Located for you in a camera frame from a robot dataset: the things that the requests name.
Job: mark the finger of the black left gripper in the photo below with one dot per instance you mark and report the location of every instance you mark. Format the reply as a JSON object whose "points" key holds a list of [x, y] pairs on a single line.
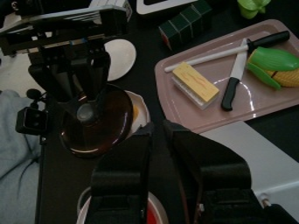
{"points": [[52, 81], [96, 73]]}

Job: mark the black camera box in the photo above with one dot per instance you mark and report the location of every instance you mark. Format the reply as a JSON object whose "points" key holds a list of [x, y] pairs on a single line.
{"points": [[33, 120]]}

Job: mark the white framed dark panel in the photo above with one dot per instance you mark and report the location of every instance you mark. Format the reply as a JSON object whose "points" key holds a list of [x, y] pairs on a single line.
{"points": [[164, 7]]}

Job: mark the white round plate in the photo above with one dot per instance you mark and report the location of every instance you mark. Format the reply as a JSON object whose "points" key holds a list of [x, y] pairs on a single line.
{"points": [[121, 58]]}

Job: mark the light green toy vegetable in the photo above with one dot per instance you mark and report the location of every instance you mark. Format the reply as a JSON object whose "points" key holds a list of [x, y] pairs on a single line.
{"points": [[252, 7]]}

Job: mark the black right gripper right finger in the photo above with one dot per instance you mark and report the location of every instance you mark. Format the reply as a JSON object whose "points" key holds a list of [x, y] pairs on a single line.
{"points": [[214, 175]]}

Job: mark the pink plastic tray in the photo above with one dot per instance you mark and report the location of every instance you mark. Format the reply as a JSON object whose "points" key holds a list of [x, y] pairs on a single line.
{"points": [[257, 108]]}

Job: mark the dark green box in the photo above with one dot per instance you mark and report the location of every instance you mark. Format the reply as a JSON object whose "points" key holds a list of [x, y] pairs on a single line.
{"points": [[184, 24]]}

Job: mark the white rimmed red dish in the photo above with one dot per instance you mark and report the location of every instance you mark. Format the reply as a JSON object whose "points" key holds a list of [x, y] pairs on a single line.
{"points": [[156, 210]]}

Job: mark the light blue cloth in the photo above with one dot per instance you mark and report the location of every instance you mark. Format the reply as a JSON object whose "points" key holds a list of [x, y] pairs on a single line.
{"points": [[18, 163]]}

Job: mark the yellow white toy sponge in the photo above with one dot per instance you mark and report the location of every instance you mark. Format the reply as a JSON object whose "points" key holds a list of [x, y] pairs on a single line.
{"points": [[197, 84]]}

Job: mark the broad white blade toy knife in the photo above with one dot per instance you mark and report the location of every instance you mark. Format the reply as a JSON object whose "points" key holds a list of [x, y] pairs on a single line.
{"points": [[230, 92]]}

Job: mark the slim white blade toy knife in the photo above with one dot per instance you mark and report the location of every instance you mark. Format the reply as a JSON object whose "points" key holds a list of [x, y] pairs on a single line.
{"points": [[218, 55]]}

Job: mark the brown glass pot lid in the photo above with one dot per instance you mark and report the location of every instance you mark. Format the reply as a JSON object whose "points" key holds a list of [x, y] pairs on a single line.
{"points": [[109, 128]]}

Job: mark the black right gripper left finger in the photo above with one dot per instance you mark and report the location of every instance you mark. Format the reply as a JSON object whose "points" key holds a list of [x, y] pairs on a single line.
{"points": [[121, 175]]}

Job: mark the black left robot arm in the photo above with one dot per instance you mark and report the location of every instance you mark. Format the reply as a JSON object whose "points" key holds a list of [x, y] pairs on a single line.
{"points": [[44, 5]]}

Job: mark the toy corn green husk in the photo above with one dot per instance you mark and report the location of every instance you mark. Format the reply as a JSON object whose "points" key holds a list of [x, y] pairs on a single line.
{"points": [[274, 62]]}

